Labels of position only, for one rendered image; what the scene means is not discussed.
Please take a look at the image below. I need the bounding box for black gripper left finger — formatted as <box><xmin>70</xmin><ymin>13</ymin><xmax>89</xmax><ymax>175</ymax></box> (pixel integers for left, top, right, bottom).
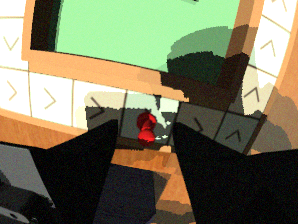
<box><xmin>0</xmin><ymin>120</ymin><xmax>118</xmax><ymax>224</ymax></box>

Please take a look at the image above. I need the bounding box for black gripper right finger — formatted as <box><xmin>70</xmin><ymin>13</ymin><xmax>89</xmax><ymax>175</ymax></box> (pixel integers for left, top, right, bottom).
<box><xmin>173</xmin><ymin>123</ymin><xmax>298</xmax><ymax>224</ymax></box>

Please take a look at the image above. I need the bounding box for red pawn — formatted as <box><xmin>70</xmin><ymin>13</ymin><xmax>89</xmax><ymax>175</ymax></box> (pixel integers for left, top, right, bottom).
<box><xmin>137</xmin><ymin>112</ymin><xmax>156</xmax><ymax>147</ymax></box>

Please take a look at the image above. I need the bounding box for white square game track with arrows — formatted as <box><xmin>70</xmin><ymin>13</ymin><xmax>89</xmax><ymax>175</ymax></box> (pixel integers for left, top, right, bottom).
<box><xmin>0</xmin><ymin>0</ymin><xmax>298</xmax><ymax>153</ymax></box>

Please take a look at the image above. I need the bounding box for tan board border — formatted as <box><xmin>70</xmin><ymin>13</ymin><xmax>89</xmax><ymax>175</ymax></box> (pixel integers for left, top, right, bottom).
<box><xmin>0</xmin><ymin>3</ymin><xmax>298</xmax><ymax>156</ymax></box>

